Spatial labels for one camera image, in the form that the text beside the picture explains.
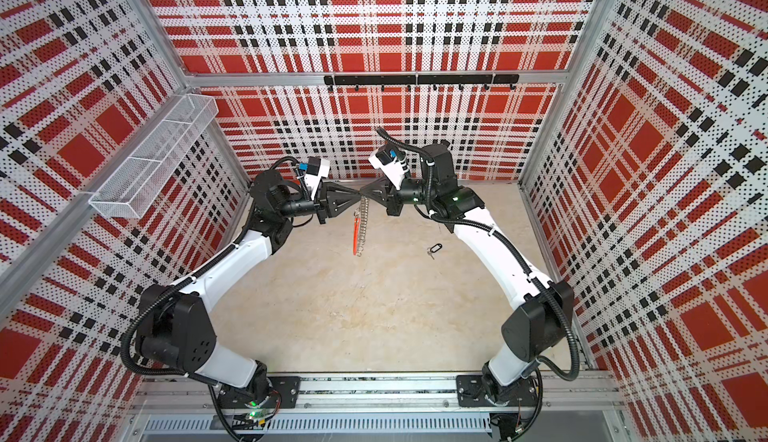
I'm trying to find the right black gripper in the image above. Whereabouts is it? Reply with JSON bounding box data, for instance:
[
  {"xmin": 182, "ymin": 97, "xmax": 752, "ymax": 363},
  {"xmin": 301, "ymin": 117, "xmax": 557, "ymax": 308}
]
[{"xmin": 361, "ymin": 178, "xmax": 436, "ymax": 220}]

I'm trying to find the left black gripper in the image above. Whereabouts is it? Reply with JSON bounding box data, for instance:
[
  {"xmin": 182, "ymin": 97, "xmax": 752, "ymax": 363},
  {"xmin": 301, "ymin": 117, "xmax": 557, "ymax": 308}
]
[{"xmin": 278, "ymin": 181, "xmax": 360, "ymax": 225}]

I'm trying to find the silver keyring with red handle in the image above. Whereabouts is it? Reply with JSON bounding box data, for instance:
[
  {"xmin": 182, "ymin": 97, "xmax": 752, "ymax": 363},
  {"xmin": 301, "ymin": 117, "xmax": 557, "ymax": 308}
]
[{"xmin": 352, "ymin": 197, "xmax": 369, "ymax": 257}]

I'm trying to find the black head small key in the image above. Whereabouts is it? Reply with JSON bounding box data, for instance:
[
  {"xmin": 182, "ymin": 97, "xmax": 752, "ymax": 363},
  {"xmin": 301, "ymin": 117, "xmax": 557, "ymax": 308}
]
[{"xmin": 427, "ymin": 243, "xmax": 443, "ymax": 259}]

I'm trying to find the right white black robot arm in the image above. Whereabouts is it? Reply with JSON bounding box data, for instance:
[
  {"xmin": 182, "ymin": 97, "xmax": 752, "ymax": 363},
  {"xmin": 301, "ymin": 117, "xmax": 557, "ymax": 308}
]
[{"xmin": 361, "ymin": 128, "xmax": 581, "ymax": 406}]

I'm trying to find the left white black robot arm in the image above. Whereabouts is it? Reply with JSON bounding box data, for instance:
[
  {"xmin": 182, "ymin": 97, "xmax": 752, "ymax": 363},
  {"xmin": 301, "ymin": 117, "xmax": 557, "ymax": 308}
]
[{"xmin": 120, "ymin": 156, "xmax": 362, "ymax": 406}]

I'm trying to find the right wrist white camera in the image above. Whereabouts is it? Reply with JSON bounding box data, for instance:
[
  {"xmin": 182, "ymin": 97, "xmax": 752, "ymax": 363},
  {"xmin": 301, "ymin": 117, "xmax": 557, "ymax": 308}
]
[{"xmin": 368, "ymin": 144, "xmax": 410, "ymax": 190}]

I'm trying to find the wrist white camera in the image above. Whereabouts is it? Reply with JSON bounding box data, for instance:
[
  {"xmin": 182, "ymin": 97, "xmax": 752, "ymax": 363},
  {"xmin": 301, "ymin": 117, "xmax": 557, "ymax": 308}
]
[
  {"xmin": 368, "ymin": 144, "xmax": 410, "ymax": 190},
  {"xmin": 299, "ymin": 156, "xmax": 330, "ymax": 200}
]

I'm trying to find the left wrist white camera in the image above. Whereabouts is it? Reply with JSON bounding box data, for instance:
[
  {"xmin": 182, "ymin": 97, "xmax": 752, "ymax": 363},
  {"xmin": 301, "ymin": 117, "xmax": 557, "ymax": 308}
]
[{"xmin": 299, "ymin": 156, "xmax": 330, "ymax": 200}]

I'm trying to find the black hook rail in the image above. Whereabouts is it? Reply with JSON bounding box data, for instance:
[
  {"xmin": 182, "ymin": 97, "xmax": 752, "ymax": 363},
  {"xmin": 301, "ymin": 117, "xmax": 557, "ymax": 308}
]
[{"xmin": 323, "ymin": 73, "xmax": 521, "ymax": 90}]

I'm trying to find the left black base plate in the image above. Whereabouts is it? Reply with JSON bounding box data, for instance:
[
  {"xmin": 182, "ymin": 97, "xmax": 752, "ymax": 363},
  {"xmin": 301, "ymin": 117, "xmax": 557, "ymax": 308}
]
[{"xmin": 217, "ymin": 373, "xmax": 301, "ymax": 409}]

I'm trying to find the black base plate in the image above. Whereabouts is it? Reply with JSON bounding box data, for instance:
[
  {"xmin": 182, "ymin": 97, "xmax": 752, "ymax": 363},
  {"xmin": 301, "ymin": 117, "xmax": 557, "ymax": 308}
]
[
  {"xmin": 456, "ymin": 374, "xmax": 539, "ymax": 408},
  {"xmin": 217, "ymin": 373, "xmax": 301, "ymax": 409}
]

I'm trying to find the white wire mesh basket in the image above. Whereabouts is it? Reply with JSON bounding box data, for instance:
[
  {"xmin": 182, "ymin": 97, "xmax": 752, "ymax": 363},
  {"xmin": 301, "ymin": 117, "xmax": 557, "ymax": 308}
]
[{"xmin": 89, "ymin": 93, "xmax": 218, "ymax": 219}]

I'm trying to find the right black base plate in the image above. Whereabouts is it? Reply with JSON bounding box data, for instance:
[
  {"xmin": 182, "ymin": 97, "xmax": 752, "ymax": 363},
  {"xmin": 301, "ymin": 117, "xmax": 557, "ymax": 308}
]
[{"xmin": 456, "ymin": 374, "xmax": 539, "ymax": 408}]

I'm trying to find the aluminium front rail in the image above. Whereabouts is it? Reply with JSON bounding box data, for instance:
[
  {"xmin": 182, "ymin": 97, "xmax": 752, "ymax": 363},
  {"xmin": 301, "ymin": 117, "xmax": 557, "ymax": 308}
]
[{"xmin": 128, "ymin": 372, "xmax": 631, "ymax": 442}]

